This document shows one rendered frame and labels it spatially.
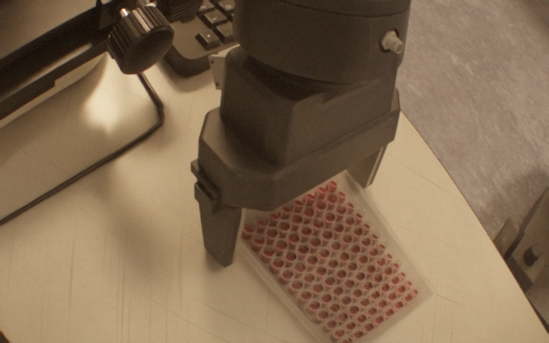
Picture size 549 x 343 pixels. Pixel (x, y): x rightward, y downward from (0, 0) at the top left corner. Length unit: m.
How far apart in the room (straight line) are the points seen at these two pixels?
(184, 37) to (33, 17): 0.16
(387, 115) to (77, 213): 0.20
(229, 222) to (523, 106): 1.60
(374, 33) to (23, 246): 0.26
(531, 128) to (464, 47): 0.35
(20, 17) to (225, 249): 0.22
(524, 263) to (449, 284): 0.81
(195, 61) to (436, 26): 1.48
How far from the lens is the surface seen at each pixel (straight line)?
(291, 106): 0.31
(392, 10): 0.29
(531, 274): 1.26
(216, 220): 0.37
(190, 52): 0.47
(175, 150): 0.45
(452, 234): 0.47
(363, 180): 0.45
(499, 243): 1.25
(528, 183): 1.70
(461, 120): 1.66
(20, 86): 0.38
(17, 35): 0.39
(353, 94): 0.34
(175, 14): 0.42
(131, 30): 0.35
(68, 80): 0.47
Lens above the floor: 1.12
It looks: 54 degrees down
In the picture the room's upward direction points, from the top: 22 degrees clockwise
